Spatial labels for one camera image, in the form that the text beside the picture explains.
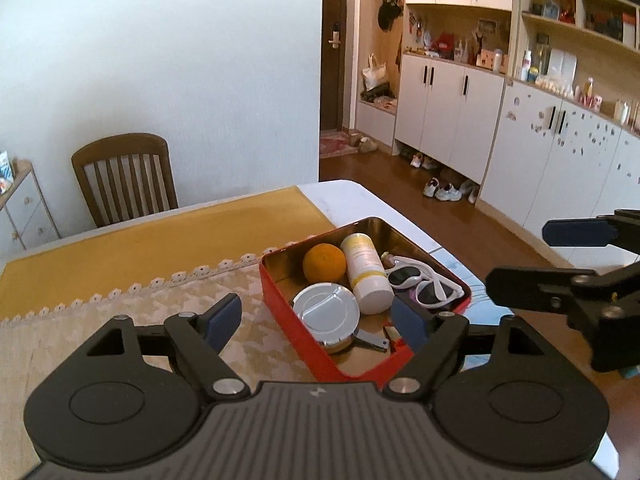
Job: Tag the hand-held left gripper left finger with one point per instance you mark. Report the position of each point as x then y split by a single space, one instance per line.
222 320

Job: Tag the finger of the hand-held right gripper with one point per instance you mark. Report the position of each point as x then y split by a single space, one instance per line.
525 285
575 232

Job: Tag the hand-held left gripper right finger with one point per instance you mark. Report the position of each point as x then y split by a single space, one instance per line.
410 322

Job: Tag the metal nail clipper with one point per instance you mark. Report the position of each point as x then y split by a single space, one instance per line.
370 341

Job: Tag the white sunglasses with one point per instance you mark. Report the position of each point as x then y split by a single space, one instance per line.
407 275

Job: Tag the white bottle with yellow bands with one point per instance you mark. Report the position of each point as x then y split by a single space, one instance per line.
367 275

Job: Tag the red tin box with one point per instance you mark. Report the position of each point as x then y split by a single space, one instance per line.
285 305

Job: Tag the round gold tin white lid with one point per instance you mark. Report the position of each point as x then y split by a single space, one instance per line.
325 312

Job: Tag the orange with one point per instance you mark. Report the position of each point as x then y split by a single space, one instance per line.
324 263

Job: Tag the yellow table runner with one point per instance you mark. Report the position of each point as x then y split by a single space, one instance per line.
175 240

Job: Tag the beige lace tablecloth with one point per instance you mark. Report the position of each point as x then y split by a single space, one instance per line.
125 310

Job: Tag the row of shoes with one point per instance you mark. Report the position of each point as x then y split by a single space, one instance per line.
442 191

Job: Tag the white plastic bottle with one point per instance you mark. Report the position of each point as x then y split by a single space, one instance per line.
527 66

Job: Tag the beige slipper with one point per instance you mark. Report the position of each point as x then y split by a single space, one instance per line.
355 138
369 146

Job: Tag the patterned door mat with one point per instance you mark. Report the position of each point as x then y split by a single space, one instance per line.
336 145

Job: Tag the pink dotted box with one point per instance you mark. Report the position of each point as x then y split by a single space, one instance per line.
489 59

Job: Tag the wooden chair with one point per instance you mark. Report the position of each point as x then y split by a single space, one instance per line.
120 147

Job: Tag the white pump bottle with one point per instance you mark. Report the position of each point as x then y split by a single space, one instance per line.
459 50

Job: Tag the low white sideboard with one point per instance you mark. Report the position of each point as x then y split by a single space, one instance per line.
30 215

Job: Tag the red toy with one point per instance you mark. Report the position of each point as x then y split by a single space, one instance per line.
444 44

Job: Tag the white tote bag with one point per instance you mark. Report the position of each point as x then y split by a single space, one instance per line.
375 76

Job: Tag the dark wooden door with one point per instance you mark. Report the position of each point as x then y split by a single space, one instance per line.
335 85

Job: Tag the blue white carton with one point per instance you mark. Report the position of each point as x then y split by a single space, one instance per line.
5 170

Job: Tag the black hanging bag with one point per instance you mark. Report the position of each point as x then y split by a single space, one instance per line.
390 12

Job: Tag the white wall cabinet unit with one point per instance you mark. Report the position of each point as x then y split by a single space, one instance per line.
450 110

